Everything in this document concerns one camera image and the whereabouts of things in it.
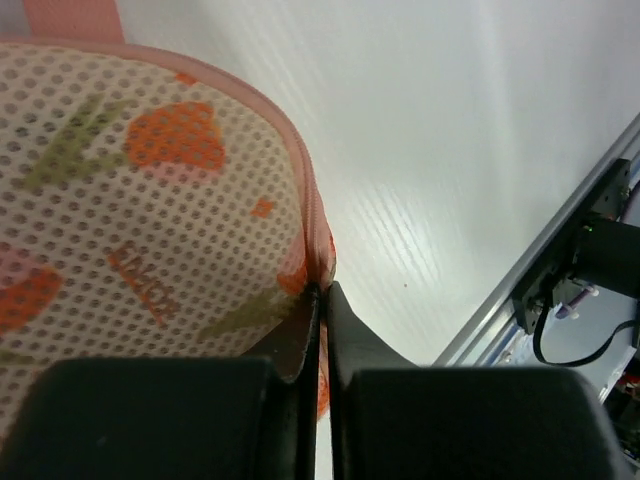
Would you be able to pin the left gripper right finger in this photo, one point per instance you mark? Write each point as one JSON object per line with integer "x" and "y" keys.
{"x": 392, "y": 419}

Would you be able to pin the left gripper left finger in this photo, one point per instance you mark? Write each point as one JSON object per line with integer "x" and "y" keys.
{"x": 248, "y": 417}

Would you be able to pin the tulip print mesh laundry bag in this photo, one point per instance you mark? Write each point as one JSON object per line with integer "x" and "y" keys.
{"x": 151, "y": 204}

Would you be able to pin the aluminium mounting rail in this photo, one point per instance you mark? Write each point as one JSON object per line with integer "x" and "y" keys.
{"x": 493, "y": 325}

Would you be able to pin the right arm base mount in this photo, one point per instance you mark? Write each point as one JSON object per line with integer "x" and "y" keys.
{"x": 552, "y": 265}

